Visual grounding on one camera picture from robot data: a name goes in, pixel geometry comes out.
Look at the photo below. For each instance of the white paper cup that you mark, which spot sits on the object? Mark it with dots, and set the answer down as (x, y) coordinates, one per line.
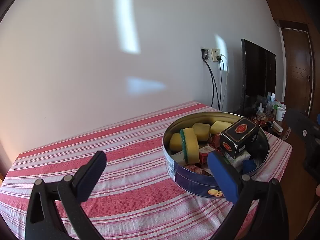
(280, 115)

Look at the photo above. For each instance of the clear bag of snacks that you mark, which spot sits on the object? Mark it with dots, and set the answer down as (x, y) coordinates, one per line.
(261, 117)

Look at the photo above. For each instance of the black cardboard box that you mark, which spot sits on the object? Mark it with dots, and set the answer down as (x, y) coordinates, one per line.
(240, 132)

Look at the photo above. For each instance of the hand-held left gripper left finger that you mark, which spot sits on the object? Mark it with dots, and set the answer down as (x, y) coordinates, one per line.
(90, 177)

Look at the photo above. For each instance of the beige snack packet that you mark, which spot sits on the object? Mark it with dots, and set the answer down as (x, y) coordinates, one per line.
(206, 150)

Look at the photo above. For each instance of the blue cloth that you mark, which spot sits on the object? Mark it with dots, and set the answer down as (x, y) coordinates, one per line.
(248, 166)

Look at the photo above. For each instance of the small white box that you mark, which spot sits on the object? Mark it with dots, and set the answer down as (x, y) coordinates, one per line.
(277, 127)

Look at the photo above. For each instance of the desktop with red striped cloth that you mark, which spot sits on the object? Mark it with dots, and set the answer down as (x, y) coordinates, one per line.
(125, 140)

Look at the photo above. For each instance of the clear plastic bottle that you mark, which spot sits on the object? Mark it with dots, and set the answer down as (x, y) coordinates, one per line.
(269, 103)

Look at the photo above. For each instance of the black flat screen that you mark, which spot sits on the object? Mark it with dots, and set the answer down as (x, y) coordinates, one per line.
(257, 75)

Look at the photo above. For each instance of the round blue cookie tin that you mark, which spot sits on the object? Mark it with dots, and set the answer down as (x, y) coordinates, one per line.
(190, 182)

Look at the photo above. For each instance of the yellow sponge with green pad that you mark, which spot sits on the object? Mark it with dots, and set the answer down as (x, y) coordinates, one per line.
(201, 130)
(176, 141)
(192, 145)
(220, 126)

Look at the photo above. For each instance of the dark wall socket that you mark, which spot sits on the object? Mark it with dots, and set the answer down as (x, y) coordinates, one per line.
(205, 54)

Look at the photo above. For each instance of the green tissue pack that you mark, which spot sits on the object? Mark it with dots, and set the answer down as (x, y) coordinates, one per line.
(240, 159)

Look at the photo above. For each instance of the white wall socket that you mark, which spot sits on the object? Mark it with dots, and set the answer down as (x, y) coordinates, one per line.
(215, 55)

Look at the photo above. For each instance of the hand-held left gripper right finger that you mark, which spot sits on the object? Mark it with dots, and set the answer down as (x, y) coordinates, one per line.
(222, 177)

